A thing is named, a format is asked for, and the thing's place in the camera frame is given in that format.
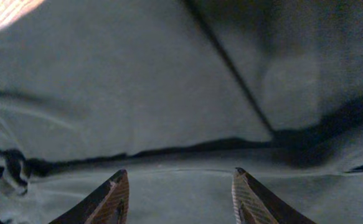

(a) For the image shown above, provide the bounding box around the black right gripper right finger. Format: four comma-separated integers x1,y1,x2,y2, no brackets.
232,167,315,224

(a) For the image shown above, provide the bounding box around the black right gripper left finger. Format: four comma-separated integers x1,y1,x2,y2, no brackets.
50,169,130,224

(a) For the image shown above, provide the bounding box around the black t-shirt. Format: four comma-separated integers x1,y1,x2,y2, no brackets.
0,0,363,223

